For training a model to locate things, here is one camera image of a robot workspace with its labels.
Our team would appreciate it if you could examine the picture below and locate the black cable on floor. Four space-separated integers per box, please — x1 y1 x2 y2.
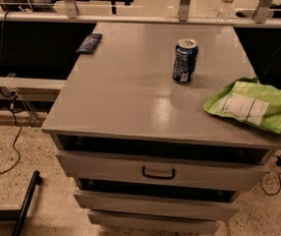
0 11 23 176

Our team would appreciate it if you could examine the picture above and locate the black cable right floor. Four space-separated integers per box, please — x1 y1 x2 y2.
259 171 281 197

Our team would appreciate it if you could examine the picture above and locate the grey drawer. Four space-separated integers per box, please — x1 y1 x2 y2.
74 190 239 221
56 149 266 191
87 210 219 235

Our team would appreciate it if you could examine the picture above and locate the bottom grey drawer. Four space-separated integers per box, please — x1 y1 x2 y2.
87 210 219 235

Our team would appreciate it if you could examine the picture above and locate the top grey drawer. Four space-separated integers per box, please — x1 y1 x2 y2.
56 149 266 191

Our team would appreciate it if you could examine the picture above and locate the black floor stand leg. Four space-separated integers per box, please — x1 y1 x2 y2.
12 171 42 236

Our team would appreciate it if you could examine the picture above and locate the middle grey drawer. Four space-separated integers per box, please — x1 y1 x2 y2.
74 190 239 221

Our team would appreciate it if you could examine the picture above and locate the dark blue snack packet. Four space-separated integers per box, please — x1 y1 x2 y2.
76 33 102 53

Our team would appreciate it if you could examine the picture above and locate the grey drawer cabinet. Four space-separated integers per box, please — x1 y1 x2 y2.
40 21 281 236

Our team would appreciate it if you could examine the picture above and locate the clear plastic water bottle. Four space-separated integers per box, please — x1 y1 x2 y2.
217 0 235 21

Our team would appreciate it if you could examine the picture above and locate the black drawer handle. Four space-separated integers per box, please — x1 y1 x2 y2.
141 166 176 180

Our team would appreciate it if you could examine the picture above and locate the grey metal rail frame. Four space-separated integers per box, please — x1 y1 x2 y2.
0 0 281 29

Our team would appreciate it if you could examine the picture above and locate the blue soda can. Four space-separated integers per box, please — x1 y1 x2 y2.
172 38 198 84

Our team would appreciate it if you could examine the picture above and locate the green rice chip bag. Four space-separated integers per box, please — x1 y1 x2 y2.
203 78 281 134

